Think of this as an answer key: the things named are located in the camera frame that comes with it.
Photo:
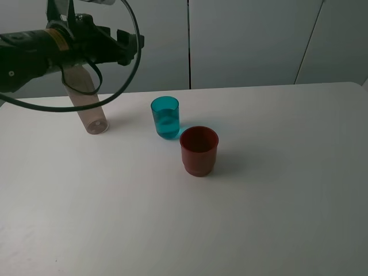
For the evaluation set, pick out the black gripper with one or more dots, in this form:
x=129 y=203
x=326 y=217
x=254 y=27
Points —
x=78 y=40

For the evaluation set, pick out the teal translucent plastic cup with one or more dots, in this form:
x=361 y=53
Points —
x=165 y=111

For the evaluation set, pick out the clear plastic water bottle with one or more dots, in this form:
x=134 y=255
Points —
x=79 y=80

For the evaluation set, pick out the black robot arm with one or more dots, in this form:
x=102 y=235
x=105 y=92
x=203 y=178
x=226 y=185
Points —
x=32 y=54

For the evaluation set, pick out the red plastic cup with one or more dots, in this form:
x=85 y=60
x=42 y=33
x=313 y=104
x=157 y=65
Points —
x=199 y=150

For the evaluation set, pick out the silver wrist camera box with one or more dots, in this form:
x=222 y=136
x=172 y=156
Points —
x=58 y=8

